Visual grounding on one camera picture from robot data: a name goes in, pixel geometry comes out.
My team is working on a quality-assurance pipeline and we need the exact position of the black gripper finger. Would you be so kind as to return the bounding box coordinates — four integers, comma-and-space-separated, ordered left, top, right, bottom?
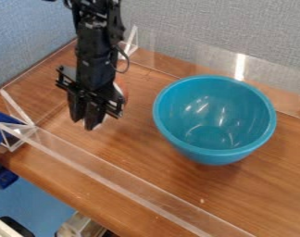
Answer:
68, 91, 87, 122
85, 102, 107, 131

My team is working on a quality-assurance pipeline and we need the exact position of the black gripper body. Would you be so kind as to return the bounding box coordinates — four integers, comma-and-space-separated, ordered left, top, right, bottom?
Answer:
57, 55, 125, 118

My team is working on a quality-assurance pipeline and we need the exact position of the white brown-capped toy mushroom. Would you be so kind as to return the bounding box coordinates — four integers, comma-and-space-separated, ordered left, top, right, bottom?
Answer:
113, 75, 129, 104

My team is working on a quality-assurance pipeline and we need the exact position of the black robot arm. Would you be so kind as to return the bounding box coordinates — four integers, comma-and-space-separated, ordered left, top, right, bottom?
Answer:
57, 0, 128, 131

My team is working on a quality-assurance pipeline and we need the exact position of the blue plastic bowl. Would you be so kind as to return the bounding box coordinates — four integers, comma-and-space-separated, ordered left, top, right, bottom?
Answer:
153, 75, 278, 166

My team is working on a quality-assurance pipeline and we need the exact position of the clear acrylic left barrier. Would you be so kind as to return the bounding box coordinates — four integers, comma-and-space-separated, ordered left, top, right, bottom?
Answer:
0, 39, 84, 128

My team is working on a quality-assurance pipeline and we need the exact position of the clear acrylic barrier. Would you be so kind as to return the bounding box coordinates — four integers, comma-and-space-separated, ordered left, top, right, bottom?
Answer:
0, 122, 256, 237
0, 39, 84, 128
97, 24, 300, 121

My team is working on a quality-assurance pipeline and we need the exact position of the clear acrylic front barrier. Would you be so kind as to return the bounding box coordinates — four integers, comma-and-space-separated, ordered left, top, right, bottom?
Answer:
0, 122, 256, 237

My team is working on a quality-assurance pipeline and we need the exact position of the clear box under table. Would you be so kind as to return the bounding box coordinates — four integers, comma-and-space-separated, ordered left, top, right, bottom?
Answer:
56, 212, 108, 237

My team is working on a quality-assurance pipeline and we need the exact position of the black white object bottom left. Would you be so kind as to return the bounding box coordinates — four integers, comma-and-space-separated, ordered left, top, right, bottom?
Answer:
0, 218, 36, 237

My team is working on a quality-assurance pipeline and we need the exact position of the clear acrylic back barrier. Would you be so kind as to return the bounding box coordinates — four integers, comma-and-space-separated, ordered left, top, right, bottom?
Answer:
97, 24, 300, 121

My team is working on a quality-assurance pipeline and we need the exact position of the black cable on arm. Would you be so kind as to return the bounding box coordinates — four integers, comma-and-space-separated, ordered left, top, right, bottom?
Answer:
113, 45, 132, 75

